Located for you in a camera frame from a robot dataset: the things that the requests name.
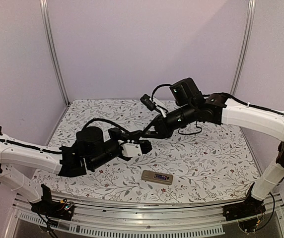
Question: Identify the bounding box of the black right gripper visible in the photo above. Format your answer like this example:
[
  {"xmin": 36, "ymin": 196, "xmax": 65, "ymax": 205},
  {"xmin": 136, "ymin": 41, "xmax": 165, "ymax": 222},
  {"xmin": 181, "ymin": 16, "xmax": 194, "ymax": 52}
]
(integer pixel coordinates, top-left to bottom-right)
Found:
[{"xmin": 141, "ymin": 102, "xmax": 197, "ymax": 139}]

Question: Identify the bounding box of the black AAA battery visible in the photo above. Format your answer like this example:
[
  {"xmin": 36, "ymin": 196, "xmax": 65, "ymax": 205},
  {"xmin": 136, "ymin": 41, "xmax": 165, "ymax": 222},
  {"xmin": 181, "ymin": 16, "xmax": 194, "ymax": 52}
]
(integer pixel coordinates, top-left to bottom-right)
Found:
[{"xmin": 154, "ymin": 175, "xmax": 169, "ymax": 180}]

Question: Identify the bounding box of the white remote control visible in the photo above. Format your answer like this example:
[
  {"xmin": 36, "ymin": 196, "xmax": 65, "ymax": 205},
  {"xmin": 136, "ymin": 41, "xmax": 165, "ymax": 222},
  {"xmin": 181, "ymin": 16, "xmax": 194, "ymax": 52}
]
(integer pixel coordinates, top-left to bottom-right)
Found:
[{"xmin": 142, "ymin": 170, "xmax": 173, "ymax": 185}]

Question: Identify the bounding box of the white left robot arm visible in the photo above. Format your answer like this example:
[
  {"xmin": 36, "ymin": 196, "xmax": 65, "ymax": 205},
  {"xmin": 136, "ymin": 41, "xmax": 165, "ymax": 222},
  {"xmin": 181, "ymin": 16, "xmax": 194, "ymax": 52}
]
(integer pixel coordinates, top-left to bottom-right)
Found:
[{"xmin": 0, "ymin": 126, "xmax": 152, "ymax": 215}]

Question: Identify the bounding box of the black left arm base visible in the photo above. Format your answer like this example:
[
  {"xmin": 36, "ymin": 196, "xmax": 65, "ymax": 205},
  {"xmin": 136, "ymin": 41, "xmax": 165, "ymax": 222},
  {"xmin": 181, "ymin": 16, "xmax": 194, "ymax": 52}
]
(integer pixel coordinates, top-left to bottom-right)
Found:
[{"xmin": 30, "ymin": 184, "xmax": 74, "ymax": 221}]

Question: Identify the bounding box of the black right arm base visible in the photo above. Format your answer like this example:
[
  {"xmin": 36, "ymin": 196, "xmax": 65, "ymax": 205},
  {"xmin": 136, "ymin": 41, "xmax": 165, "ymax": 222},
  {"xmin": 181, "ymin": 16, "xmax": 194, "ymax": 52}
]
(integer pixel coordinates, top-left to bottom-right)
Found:
[{"xmin": 222, "ymin": 197, "xmax": 266, "ymax": 233}]

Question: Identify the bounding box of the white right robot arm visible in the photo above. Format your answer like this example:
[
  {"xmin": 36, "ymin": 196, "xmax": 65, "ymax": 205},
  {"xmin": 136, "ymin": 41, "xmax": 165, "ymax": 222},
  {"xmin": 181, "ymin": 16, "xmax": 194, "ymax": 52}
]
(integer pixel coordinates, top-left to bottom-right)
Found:
[{"xmin": 142, "ymin": 93, "xmax": 284, "ymax": 216}]

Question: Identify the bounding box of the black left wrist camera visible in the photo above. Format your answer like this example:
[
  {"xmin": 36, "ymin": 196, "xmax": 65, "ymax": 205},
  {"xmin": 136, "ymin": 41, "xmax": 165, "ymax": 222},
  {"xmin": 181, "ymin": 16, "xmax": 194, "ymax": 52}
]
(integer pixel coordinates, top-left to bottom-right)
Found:
[{"xmin": 76, "ymin": 126, "xmax": 104, "ymax": 155}]

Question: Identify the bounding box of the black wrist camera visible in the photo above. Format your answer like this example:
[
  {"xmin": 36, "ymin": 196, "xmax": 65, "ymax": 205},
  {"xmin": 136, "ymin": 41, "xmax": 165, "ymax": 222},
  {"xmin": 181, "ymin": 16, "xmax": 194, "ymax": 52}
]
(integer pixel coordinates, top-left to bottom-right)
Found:
[
  {"xmin": 169, "ymin": 77, "xmax": 205, "ymax": 107},
  {"xmin": 76, "ymin": 126, "xmax": 104, "ymax": 155}
]

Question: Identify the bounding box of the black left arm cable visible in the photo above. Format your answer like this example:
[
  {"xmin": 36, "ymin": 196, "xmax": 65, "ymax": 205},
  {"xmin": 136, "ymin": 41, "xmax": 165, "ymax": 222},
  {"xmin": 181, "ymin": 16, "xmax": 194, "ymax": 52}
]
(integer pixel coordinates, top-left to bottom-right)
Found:
[{"xmin": 82, "ymin": 119, "xmax": 133, "ymax": 136}]

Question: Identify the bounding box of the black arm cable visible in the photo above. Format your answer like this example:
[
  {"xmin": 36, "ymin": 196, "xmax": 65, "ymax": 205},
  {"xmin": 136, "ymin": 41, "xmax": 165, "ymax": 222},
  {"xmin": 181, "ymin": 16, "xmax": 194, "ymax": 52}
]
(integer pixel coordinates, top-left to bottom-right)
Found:
[
  {"xmin": 82, "ymin": 119, "xmax": 133, "ymax": 136},
  {"xmin": 151, "ymin": 84, "xmax": 172, "ymax": 102}
]

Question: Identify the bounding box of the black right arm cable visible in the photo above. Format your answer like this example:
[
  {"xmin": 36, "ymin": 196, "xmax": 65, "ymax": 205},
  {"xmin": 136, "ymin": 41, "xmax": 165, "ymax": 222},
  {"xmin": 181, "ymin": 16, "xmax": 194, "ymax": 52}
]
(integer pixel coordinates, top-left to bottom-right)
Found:
[{"xmin": 151, "ymin": 84, "xmax": 172, "ymax": 102}]

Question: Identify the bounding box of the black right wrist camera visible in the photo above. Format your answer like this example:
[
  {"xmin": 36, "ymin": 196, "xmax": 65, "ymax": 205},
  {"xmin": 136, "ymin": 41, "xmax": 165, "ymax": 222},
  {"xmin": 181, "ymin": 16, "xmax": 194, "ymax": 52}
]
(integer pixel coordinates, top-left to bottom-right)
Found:
[{"xmin": 169, "ymin": 77, "xmax": 205, "ymax": 107}]

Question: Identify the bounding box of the left aluminium frame post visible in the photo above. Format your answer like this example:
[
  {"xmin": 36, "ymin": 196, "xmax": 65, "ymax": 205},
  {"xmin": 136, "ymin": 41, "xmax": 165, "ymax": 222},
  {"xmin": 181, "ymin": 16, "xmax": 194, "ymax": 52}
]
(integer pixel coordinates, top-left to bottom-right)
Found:
[{"xmin": 39, "ymin": 0, "xmax": 70, "ymax": 107}]

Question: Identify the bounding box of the aluminium frame post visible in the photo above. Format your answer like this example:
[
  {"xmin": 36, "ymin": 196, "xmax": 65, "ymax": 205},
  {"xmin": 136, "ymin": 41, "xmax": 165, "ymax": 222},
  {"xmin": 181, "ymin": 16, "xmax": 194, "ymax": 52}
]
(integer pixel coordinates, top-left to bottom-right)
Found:
[
  {"xmin": 230, "ymin": 0, "xmax": 256, "ymax": 96},
  {"xmin": 39, "ymin": 0, "xmax": 70, "ymax": 107}
]

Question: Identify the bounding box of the right aluminium frame post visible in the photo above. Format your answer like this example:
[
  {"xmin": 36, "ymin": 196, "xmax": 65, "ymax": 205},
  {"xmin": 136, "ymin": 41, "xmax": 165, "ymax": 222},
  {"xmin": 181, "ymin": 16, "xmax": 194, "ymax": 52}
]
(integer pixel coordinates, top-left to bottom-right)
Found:
[{"xmin": 230, "ymin": 0, "xmax": 256, "ymax": 96}]

